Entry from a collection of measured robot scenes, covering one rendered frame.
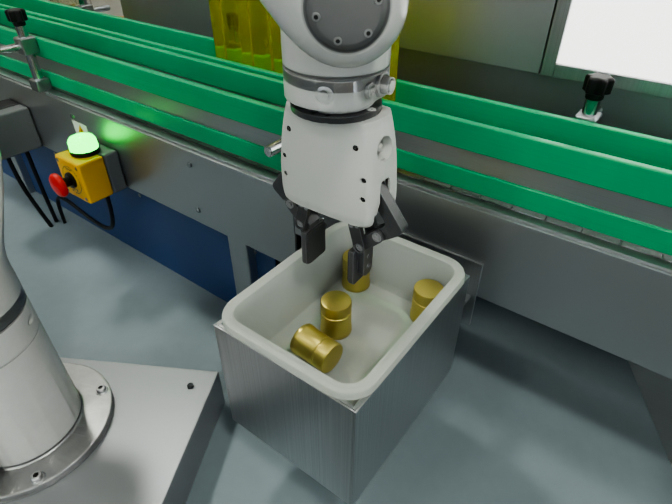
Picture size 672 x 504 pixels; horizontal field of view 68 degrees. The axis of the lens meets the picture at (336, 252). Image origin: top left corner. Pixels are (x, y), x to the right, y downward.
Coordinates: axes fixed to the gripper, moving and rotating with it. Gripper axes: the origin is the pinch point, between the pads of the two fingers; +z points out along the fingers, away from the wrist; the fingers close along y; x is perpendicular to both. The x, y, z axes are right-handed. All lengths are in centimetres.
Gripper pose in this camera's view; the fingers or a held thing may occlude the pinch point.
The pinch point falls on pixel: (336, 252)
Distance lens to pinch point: 50.0
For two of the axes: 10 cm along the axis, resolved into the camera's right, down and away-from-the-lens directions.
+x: -5.7, 4.9, -6.6
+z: 0.0, 8.0, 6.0
